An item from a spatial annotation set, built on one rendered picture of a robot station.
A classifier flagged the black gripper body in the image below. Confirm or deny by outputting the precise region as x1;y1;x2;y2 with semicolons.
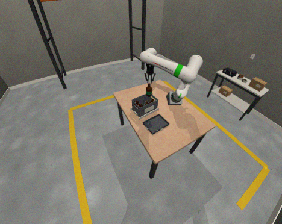
146;67;154;75

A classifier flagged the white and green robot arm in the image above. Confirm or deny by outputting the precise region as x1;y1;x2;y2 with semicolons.
140;48;203;103

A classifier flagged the grey divided crate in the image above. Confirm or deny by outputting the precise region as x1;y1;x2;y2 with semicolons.
132;94;158;117

